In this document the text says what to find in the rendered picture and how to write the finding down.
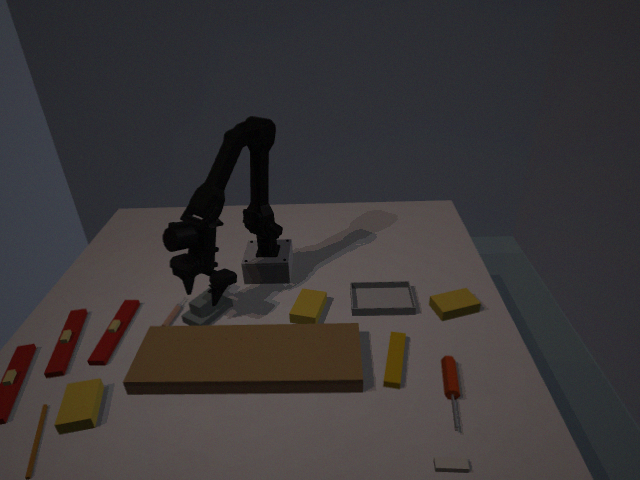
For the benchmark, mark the thin brown rod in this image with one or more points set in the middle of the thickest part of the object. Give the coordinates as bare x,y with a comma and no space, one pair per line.
36,442

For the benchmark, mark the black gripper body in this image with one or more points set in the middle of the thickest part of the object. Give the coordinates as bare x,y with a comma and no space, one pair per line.
221,278

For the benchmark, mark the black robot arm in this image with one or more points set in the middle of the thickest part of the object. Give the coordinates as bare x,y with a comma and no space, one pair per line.
258,134

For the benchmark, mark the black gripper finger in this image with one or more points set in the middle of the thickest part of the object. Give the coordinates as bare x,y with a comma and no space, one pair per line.
188,285
216,294

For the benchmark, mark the brown rectangular panel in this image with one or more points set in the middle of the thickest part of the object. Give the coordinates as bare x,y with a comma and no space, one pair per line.
265,359

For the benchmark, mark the yellow flat bar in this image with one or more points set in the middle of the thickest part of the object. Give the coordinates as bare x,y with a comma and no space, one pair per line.
393,372

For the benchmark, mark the olive yellow rectangular block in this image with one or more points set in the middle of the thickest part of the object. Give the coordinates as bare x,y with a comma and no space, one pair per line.
80,406
308,307
454,304

